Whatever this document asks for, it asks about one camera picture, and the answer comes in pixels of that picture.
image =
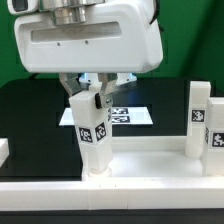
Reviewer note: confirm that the white front obstacle rail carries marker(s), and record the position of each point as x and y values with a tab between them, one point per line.
145	194

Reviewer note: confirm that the white left obstacle block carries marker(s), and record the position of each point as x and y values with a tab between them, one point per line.
4	150

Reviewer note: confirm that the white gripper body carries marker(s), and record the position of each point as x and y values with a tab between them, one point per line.
88	36

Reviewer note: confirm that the fiducial marker sheet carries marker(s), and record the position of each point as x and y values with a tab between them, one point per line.
120	116

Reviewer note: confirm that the white desk top tray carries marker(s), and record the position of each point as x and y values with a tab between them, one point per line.
151	158

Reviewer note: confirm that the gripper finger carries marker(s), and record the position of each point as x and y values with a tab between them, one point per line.
103	99
70	83

